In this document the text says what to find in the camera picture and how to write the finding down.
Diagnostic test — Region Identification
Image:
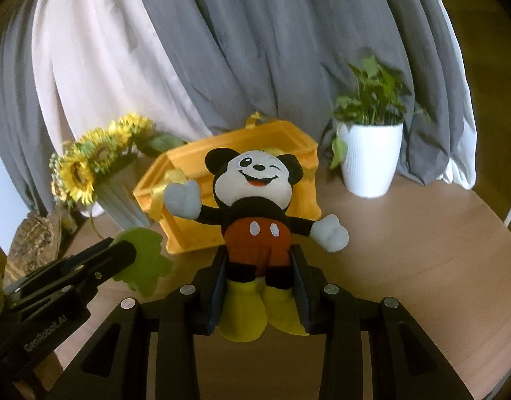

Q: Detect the pale pink curtain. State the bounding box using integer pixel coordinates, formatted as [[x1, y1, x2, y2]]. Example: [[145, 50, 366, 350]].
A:
[[30, 0, 215, 218]]

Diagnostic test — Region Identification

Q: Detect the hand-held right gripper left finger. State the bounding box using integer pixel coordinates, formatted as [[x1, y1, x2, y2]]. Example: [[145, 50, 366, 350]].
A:
[[61, 246, 229, 400]]

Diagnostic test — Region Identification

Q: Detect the sunflower bouquet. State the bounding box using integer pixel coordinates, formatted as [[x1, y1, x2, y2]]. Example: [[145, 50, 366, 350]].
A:
[[50, 112, 188, 210]]

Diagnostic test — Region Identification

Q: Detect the green plush toy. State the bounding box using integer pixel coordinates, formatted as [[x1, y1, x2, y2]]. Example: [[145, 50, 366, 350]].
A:
[[111, 227, 174, 297]]

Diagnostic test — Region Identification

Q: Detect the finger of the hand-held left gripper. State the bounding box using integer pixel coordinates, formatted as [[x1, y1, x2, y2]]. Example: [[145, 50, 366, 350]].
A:
[[43, 237, 138, 279], [3, 263, 115, 314]]

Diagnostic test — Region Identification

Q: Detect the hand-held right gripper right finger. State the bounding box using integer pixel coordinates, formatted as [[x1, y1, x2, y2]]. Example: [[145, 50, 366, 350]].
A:
[[289, 244, 468, 400]]

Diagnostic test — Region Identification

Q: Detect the orange plastic crate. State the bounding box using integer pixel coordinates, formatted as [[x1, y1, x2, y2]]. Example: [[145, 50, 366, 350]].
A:
[[133, 119, 319, 255]]

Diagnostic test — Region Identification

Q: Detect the grey ribbed vase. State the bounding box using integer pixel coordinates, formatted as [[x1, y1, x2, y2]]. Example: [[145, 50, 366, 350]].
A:
[[91, 166, 152, 230]]

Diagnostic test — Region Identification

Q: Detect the white ribbed plant pot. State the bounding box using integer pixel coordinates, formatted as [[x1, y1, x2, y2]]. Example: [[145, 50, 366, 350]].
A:
[[338, 122, 405, 199]]

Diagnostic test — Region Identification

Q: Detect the mouse plush toy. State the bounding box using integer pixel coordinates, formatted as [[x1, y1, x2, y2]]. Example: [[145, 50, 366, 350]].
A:
[[163, 147, 350, 343]]

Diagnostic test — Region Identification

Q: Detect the green leafy plant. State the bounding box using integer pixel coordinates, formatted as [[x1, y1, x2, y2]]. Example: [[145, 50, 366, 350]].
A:
[[330, 55, 432, 170]]

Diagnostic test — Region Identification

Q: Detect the brown patterned cloth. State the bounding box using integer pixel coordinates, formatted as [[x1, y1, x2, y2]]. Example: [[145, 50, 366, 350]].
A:
[[5, 206, 79, 285]]

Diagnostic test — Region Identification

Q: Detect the wide grey curtain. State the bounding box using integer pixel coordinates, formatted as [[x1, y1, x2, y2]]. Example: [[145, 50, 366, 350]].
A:
[[130, 0, 468, 185]]

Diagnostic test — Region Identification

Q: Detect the narrow grey curtain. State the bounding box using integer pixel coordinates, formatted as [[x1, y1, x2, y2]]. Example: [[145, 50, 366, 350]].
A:
[[0, 0, 53, 214]]

